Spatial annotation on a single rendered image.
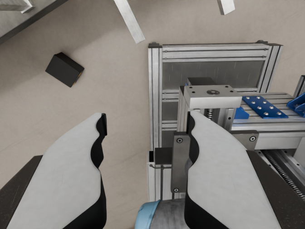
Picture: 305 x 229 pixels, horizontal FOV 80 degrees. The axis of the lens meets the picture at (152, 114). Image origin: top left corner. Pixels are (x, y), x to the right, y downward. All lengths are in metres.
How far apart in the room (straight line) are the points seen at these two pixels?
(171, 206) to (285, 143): 0.47
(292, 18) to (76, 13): 1.49
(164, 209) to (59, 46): 1.38
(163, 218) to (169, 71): 1.01
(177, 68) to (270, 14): 0.75
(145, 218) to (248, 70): 1.21
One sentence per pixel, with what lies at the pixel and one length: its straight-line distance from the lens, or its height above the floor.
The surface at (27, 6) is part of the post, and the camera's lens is 0.79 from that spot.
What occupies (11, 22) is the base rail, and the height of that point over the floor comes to 0.70.
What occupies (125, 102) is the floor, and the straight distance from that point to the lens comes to 1.59.
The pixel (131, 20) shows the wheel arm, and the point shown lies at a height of 0.86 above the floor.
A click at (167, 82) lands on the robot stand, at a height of 0.21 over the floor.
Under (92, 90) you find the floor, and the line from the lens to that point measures 1.60.
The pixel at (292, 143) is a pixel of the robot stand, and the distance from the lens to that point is 0.77.
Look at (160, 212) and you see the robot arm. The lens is 0.41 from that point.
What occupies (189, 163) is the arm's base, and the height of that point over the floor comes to 1.06.
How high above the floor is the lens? 1.42
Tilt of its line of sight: 61 degrees down
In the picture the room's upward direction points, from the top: 178 degrees clockwise
